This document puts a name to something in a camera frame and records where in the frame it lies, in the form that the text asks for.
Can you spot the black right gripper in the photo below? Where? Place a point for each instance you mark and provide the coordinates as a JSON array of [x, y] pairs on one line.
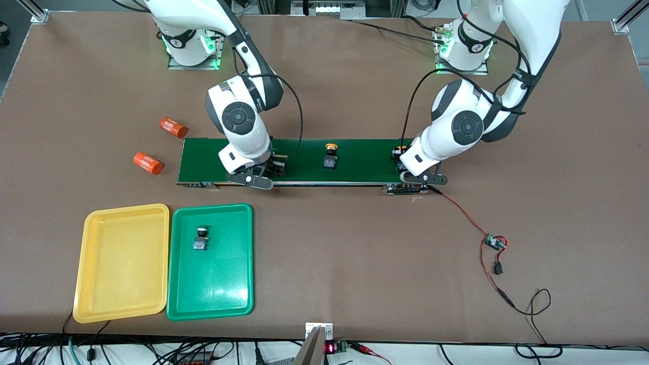
[[278, 165]]

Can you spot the green push button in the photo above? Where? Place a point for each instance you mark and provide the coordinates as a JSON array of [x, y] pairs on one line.
[[201, 243]]

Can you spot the aluminium frame profile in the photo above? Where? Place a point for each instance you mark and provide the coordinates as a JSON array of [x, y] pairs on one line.
[[619, 25], [39, 16]]

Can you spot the red black clip lead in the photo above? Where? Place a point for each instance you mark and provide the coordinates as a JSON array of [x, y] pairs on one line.
[[370, 351]]

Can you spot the yellow plastic tray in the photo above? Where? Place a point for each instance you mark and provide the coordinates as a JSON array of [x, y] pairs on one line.
[[121, 263]]

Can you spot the small green circuit board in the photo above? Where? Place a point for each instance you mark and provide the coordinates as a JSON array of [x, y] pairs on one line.
[[493, 242]]

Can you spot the green conveyor belt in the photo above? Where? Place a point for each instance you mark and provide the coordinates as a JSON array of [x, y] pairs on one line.
[[360, 162]]

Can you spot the orange cylinder battery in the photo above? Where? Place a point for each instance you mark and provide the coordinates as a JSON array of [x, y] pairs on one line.
[[148, 163], [174, 127]]

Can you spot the green plastic tray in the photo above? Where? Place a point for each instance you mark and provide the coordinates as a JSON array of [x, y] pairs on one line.
[[223, 284]]

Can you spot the red black power strip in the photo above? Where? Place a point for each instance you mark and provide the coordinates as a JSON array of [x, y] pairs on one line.
[[192, 360]]

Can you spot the yellow push button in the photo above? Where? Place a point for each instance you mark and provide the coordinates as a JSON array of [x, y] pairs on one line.
[[401, 148], [330, 161]]

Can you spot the aluminium rack with lights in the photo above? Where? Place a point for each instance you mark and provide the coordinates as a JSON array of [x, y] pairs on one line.
[[329, 9]]

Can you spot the red digit display module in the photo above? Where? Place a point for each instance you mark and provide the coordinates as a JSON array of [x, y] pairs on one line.
[[330, 348]]

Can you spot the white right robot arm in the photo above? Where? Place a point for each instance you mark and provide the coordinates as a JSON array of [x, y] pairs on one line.
[[253, 139]]

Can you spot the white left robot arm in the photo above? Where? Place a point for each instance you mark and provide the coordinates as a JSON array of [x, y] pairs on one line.
[[532, 30]]

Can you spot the black caster wheel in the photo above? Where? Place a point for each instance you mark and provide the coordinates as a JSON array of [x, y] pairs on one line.
[[3, 33]]

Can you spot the grey metal camera mount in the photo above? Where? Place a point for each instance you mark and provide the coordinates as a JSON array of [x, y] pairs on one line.
[[314, 350]]

